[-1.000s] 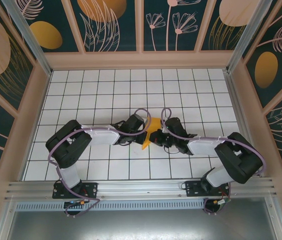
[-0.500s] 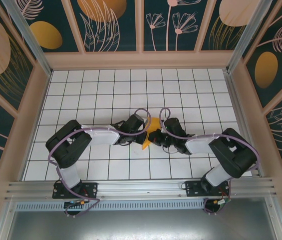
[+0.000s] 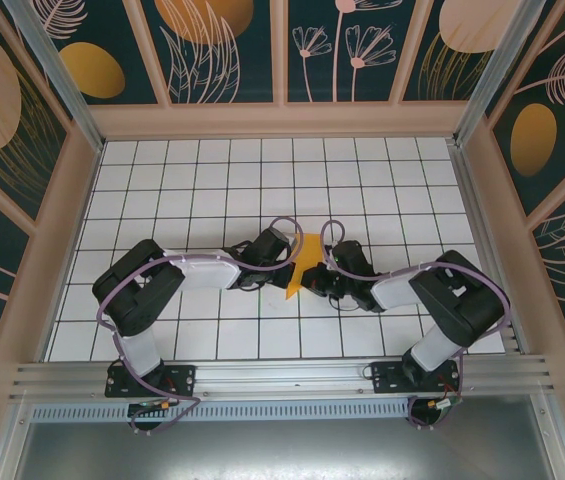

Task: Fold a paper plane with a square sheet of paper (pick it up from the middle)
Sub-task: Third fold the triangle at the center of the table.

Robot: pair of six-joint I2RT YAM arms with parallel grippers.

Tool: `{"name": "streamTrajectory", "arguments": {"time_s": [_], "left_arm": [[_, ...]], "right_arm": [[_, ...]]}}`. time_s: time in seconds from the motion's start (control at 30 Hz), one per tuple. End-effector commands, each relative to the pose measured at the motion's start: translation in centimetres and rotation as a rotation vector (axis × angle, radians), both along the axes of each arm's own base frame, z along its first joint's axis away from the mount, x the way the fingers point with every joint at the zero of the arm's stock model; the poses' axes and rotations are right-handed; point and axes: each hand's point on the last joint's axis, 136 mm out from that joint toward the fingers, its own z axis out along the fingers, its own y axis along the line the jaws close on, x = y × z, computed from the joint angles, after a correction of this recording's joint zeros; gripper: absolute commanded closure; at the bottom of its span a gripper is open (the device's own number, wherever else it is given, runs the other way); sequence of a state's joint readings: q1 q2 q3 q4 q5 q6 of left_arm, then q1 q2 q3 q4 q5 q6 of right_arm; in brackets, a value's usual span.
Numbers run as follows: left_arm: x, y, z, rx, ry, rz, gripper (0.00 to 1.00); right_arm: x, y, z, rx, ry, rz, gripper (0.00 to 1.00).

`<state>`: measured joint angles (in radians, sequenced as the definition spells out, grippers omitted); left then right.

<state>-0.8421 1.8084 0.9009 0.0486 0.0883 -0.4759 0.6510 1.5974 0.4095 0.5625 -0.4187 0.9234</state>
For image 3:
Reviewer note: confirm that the orange paper sheet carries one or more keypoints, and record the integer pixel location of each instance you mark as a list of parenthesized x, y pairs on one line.
[(304, 260)]

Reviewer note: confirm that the aluminium mounting rail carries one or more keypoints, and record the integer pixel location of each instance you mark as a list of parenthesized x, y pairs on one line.
[(282, 375)]

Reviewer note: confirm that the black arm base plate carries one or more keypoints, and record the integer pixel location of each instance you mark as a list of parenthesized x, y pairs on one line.
[(182, 380), (387, 380)]

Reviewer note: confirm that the small controller circuit board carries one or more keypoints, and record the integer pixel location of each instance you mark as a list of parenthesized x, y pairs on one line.
[(149, 406), (439, 404)]

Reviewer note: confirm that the grey metal sheet panel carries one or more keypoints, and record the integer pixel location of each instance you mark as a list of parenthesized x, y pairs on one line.
[(282, 450)]

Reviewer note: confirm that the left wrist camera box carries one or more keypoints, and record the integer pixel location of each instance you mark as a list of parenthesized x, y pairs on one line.
[(296, 241)]

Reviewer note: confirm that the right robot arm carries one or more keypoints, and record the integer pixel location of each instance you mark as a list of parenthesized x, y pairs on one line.
[(462, 300)]

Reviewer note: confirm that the aluminium side rail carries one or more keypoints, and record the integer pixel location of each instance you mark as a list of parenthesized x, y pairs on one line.
[(482, 240)]

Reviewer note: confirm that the aluminium frame post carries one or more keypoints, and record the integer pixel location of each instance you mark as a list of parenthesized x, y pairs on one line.
[(497, 65), (57, 70)]

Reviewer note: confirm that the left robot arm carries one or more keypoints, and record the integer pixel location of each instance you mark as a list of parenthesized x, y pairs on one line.
[(132, 300)]

